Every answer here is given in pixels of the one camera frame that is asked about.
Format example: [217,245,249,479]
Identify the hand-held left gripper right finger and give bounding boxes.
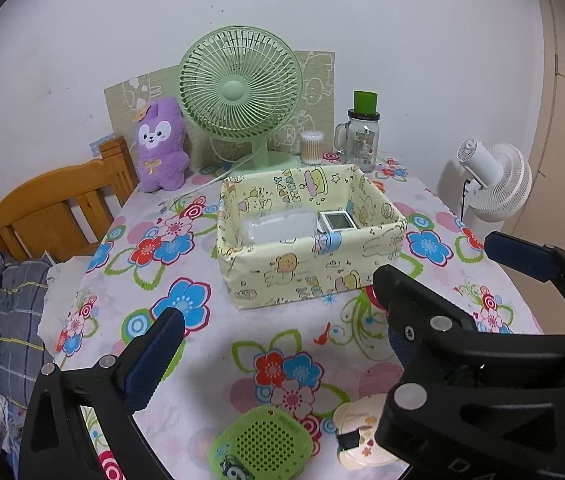
[376,332,565,480]

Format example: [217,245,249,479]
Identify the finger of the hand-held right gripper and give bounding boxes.
[485,232,565,306]
[372,264,513,361]

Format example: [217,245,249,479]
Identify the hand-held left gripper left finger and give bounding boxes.
[18,306,186,480]

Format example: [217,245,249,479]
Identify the cream handheld device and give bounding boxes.
[333,394,399,471]

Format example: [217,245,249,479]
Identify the green square speaker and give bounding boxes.
[209,405,317,480]

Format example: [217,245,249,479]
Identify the yellow printed fabric storage basket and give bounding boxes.
[216,164,408,309]

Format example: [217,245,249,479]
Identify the floral tablecloth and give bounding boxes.
[37,152,545,480]

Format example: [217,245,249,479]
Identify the white standing fan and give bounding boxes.
[455,137,533,222]

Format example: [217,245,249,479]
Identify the white remote control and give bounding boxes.
[317,210,361,233]

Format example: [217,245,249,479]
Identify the grey plaid bedding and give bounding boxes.
[0,247,56,411]

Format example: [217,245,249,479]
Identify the white flat box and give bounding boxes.
[241,212,316,246]

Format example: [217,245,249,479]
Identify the glass jar mug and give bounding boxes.
[333,108,380,172]

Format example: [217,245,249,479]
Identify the wooden bed headboard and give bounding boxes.
[0,135,139,263]

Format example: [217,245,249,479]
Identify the clear cotton swab container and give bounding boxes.
[301,130,324,165]

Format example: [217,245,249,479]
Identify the purple plush toy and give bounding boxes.
[135,97,192,194]

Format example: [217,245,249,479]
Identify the green plastic cap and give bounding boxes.
[353,90,380,113]

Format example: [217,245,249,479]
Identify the blue patterned sheet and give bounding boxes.
[89,132,116,156]

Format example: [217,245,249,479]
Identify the beige cartoon printed board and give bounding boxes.
[104,50,337,168]

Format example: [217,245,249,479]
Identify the green desk fan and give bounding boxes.
[178,25,305,170]

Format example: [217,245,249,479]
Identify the black fan cable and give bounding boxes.
[459,177,472,222]

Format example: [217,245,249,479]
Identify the white fan power cable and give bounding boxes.
[160,155,254,211]

